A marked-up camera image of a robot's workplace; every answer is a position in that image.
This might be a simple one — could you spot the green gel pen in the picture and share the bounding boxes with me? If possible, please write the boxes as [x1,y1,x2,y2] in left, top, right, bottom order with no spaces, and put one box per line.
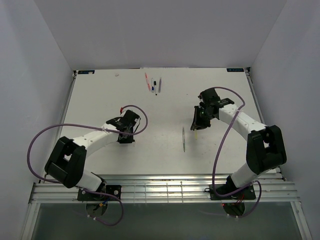
[182,126,186,153]

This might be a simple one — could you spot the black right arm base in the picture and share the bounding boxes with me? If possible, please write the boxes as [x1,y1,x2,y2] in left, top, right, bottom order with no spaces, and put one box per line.
[208,183,257,201]

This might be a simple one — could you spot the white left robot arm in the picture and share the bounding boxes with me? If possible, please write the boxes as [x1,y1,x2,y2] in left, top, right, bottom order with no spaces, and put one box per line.
[44,110,141,200]

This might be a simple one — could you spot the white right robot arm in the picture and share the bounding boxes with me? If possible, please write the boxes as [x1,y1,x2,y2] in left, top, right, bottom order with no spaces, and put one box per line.
[190,87,287,199]

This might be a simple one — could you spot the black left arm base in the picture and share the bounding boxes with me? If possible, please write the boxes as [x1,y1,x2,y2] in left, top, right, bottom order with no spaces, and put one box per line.
[76,184,122,202]

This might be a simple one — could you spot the purple gel pen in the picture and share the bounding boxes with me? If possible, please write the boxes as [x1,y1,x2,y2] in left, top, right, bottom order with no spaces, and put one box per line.
[158,77,162,93]

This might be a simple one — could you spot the blue gel pen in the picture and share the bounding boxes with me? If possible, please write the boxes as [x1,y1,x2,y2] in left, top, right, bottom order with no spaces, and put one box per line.
[151,78,155,93]

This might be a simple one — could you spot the black gel pen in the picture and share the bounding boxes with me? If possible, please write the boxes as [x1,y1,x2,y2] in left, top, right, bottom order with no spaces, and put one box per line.
[153,80,158,96]

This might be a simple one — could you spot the red gel pen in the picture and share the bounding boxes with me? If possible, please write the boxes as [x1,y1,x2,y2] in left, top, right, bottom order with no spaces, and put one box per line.
[144,72,151,91]

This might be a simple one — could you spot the right blue corner label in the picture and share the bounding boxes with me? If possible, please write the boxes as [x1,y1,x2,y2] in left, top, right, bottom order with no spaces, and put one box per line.
[226,68,244,73]

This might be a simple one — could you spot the blue corner label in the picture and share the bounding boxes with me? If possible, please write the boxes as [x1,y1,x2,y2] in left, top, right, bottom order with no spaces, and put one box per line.
[226,68,244,73]
[77,70,95,75]

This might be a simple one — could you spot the left blue corner label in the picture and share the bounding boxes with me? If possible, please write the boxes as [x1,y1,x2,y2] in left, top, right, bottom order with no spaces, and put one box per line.
[77,70,95,75]

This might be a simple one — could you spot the aluminium front frame rails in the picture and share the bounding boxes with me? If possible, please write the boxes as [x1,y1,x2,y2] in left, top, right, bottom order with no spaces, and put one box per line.
[29,173,300,204]

